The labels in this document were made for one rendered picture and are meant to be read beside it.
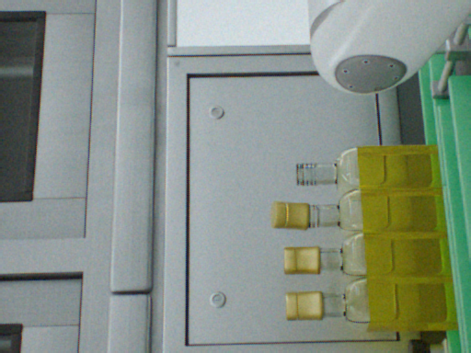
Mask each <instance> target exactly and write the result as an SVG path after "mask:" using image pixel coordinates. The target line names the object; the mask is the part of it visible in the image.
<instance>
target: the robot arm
mask: <svg viewBox="0 0 471 353"><path fill-rule="evenodd" d="M306 1H307V10H308V24H309V37H310V46H311V52H312V59H313V62H314V65H315V67H316V69H317V70H318V73H319V74H320V75H321V76H322V77H323V78H324V80H325V81H326V82H328V83H329V84H330V85H332V87H335V88H337V89H338V90H339V91H342V92H344V93H346V94H348V93H350V94H354V95H370V94H374V93H382V92H384V91H386V90H388V89H391V88H392V87H394V86H396V85H400V84H401V83H403V82H405V81H406V80H407V79H409V78H410V77H411V76H413V74H414V73H416V72H418V71H419V70H420V68H421V67H422V66H423V65H425V64H426V63H427V62H428V60H429V59H430V58H431V57H432V56H433V55H434V54H435V52H436V51H437V50H439V49H440V48H441V46H442V45H443V44H444V43H445V42H446V41H447V40H448V39H449V38H450V36H451V35H452V34H453V33H454V32H455V31H456V29H457V28H458V27H459V26H460V25H461V24H462V22H463V21H465V19H466V18H467V17H468V15H469V14H471V0H306Z"/></svg>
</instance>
